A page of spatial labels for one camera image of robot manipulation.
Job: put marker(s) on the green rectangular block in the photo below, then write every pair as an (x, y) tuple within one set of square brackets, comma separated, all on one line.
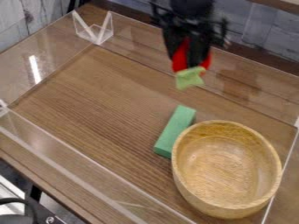
[(179, 122)]

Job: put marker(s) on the wooden bowl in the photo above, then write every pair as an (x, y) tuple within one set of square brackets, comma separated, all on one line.
[(226, 169)]

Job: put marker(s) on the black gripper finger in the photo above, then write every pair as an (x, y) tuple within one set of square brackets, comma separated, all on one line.
[(175, 43), (199, 49)]

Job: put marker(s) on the red plush fruit green leaf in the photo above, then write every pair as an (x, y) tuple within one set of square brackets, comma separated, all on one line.
[(189, 75)]

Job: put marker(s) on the black table leg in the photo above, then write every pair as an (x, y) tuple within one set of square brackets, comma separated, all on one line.
[(35, 193)]

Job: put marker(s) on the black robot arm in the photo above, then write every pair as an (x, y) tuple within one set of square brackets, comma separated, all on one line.
[(191, 31)]

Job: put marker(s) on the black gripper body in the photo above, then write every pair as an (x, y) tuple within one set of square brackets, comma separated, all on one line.
[(193, 16)]

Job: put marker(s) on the clear acrylic tray wall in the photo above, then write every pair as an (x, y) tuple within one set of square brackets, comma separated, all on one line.
[(89, 188)]

